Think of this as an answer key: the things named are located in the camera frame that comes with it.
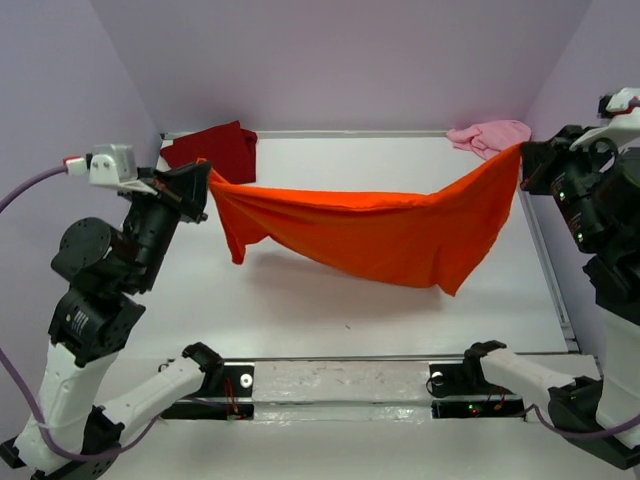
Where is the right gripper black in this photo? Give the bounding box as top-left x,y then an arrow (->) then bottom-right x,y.
523,123 -> 623,253

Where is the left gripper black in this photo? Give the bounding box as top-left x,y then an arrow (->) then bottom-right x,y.
127,157 -> 216,289

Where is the orange t-shirt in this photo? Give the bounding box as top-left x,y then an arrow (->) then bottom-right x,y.
208,145 -> 521,296

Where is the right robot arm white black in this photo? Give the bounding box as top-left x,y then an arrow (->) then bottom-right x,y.
460,125 -> 639,470

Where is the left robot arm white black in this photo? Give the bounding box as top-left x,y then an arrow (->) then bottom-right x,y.
1,160 -> 224,479

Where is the pink t-shirt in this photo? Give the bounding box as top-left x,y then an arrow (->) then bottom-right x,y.
446,120 -> 532,160

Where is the folded dark red t-shirt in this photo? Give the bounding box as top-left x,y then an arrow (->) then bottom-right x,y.
160,121 -> 258,184

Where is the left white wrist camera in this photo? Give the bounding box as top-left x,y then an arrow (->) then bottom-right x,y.
63,144 -> 155,195

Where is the front aluminium rail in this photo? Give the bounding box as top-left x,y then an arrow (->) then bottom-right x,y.
224,352 -> 579,362

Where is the aluminium rail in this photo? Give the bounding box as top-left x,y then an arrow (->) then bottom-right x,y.
159,129 -> 451,140
224,352 -> 579,362
518,190 -> 580,354

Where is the right aluminium rail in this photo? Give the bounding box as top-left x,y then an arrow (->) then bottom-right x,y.
518,190 -> 580,354

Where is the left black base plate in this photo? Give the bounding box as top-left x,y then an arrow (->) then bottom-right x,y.
161,362 -> 255,421

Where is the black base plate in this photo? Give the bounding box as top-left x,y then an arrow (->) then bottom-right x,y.
161,362 -> 255,421
425,363 -> 527,420

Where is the back aluminium rail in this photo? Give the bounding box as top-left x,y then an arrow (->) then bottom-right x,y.
159,129 -> 451,140

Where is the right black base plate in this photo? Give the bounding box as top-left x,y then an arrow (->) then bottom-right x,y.
425,363 -> 527,420

